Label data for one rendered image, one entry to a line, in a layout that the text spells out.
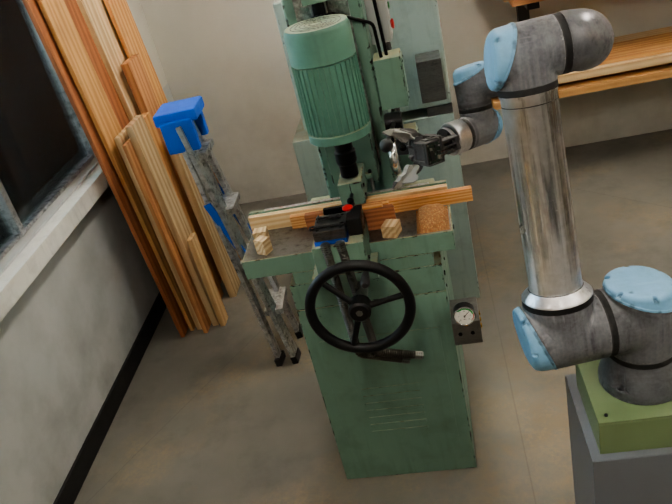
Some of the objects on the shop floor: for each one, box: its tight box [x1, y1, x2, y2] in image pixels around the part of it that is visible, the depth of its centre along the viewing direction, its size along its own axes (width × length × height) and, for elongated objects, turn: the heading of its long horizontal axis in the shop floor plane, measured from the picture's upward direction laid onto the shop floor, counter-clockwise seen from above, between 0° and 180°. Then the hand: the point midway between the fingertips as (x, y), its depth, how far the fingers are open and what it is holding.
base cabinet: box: [297, 251, 477, 479], centre depth 248 cm, size 45×58×71 cm
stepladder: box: [153, 96, 303, 367], centre depth 291 cm, size 27×25×116 cm
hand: (385, 161), depth 185 cm, fingers open, 14 cm apart
